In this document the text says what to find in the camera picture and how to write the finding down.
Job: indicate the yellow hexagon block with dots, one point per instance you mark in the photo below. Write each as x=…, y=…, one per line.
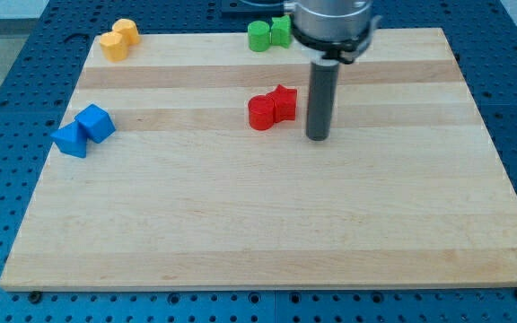
x=113, y=46
x=128, y=29

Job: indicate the yellow hexagon block front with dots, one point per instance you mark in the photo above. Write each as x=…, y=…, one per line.
x=113, y=46

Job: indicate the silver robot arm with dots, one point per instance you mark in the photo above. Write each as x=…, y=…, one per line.
x=332, y=33

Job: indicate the yellow hexagon block rear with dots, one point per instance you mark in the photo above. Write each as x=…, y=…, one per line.
x=128, y=29

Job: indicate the blue triangle block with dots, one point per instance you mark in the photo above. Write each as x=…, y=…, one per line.
x=71, y=139

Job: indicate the red cylinder block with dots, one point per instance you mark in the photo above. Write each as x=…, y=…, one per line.
x=261, y=112

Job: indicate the green cylinder block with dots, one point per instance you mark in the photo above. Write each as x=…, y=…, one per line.
x=258, y=33

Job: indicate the red star block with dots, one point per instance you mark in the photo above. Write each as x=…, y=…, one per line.
x=285, y=103

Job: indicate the wooden board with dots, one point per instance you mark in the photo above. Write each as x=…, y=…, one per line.
x=408, y=191

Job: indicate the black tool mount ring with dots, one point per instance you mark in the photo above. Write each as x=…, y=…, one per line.
x=322, y=52

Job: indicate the blue cube block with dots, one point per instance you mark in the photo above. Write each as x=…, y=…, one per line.
x=96, y=123

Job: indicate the green star block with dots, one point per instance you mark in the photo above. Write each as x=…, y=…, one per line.
x=281, y=31

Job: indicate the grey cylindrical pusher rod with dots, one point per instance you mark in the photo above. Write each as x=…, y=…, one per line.
x=320, y=105

